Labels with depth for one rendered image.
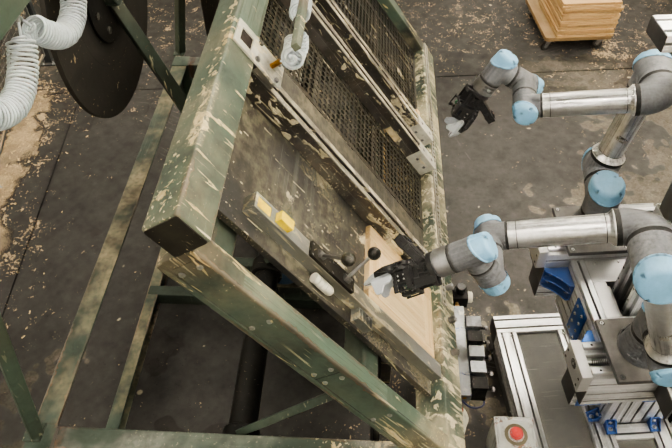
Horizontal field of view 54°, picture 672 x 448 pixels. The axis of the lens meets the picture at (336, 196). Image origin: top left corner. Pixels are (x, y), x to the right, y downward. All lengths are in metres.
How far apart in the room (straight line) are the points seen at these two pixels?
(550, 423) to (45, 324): 2.46
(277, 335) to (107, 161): 3.02
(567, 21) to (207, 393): 3.57
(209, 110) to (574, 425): 2.12
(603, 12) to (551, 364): 2.90
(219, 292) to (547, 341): 2.04
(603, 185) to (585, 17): 2.97
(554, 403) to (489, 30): 3.25
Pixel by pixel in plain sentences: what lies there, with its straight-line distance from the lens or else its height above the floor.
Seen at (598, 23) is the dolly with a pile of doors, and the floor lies 0.24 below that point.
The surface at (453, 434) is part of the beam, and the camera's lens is 2.19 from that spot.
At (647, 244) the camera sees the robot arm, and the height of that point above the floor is 1.64.
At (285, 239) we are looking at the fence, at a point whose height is 1.57.
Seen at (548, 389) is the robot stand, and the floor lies 0.21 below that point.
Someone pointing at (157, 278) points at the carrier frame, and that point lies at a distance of 3.49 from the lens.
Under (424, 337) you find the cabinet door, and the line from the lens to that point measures 2.27.
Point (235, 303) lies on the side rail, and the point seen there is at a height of 1.64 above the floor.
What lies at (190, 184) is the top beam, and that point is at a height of 1.92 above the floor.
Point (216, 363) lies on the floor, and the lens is 3.35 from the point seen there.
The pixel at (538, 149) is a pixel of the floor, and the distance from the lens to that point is 4.44.
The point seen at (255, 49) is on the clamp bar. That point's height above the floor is 1.87.
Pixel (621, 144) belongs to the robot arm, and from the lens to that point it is 2.43.
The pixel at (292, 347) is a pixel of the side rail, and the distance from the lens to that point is 1.63.
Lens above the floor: 2.85
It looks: 46 degrees down
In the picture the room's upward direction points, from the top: 1 degrees counter-clockwise
